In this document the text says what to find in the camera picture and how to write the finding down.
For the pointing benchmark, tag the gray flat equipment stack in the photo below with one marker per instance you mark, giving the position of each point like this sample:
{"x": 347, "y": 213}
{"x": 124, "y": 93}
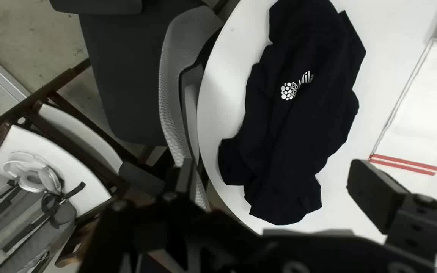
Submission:
{"x": 12, "y": 228}

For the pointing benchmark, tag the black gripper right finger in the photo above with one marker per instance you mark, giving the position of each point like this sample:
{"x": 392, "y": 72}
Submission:
{"x": 380, "y": 194}

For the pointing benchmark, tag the black and gray office chair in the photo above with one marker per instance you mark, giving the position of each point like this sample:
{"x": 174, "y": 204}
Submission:
{"x": 128, "y": 70}

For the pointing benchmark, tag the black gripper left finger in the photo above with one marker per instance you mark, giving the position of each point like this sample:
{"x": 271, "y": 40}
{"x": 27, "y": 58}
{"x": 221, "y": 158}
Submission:
{"x": 121, "y": 237}

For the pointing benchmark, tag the clear safety goggles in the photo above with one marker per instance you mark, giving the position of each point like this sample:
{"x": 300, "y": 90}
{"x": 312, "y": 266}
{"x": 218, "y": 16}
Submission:
{"x": 31, "y": 175}

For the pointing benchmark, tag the black shirt with white print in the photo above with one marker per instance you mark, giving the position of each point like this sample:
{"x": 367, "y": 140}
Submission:
{"x": 292, "y": 131}

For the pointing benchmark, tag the dark wooden furniture frame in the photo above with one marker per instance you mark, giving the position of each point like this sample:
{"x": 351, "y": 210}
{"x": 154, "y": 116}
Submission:
{"x": 53, "y": 96}

